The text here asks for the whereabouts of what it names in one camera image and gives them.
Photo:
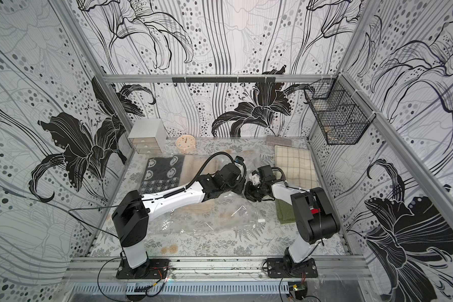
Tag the green knitted cloth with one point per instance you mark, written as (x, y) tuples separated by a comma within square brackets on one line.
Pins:
[(284, 211)]

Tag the beige fluffy scarf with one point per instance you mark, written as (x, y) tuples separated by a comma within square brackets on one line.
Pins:
[(192, 165)]

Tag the cream checked cloth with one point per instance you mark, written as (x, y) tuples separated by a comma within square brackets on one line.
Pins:
[(297, 165)]

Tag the peach round alarm clock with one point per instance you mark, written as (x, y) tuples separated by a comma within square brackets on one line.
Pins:
[(186, 144)]

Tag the black wire wall basket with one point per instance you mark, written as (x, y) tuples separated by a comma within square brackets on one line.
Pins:
[(335, 104)]

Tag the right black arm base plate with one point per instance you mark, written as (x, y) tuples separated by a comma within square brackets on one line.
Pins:
[(277, 268)]

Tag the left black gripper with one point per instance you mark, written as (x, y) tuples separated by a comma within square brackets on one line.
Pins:
[(239, 178)]

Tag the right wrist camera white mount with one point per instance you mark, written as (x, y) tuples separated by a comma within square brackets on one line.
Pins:
[(255, 178)]

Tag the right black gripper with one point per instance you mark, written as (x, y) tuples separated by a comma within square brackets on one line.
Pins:
[(255, 190)]

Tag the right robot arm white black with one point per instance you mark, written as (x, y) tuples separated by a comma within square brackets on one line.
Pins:
[(314, 215)]

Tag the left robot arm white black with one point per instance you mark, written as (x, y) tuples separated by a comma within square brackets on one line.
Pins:
[(133, 214)]

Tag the clear plastic vacuum bag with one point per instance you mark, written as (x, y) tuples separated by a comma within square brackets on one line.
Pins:
[(227, 212)]

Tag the black white patterned scarf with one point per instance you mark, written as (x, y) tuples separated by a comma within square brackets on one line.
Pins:
[(162, 173)]

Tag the white cable duct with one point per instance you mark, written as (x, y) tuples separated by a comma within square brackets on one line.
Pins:
[(186, 288)]

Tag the white mini drawer unit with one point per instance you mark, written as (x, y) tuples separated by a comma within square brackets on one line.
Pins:
[(148, 136)]

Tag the grey flat sponge block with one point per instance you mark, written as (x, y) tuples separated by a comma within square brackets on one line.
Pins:
[(280, 141)]

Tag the black wall rail strip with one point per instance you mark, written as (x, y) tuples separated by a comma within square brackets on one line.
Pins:
[(230, 79)]

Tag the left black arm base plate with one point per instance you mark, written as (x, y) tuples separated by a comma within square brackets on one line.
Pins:
[(152, 269)]

